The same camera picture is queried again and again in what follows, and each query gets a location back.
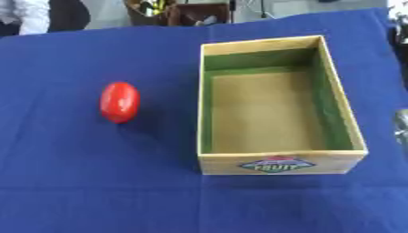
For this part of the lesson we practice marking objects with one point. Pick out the tan box with green inside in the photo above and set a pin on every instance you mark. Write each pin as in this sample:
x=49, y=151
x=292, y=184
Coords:
x=265, y=115

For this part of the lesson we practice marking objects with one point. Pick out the person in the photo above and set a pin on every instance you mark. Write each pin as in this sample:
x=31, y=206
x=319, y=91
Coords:
x=32, y=15

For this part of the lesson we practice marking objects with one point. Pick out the black tripod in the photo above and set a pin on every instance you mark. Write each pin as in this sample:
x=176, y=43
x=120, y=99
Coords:
x=262, y=9

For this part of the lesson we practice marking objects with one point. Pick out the red oval toy fruit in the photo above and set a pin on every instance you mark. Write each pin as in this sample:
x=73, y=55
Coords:
x=120, y=102

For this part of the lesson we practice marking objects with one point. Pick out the brown bag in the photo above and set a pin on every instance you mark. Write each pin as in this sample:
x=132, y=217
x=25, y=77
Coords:
x=180, y=13

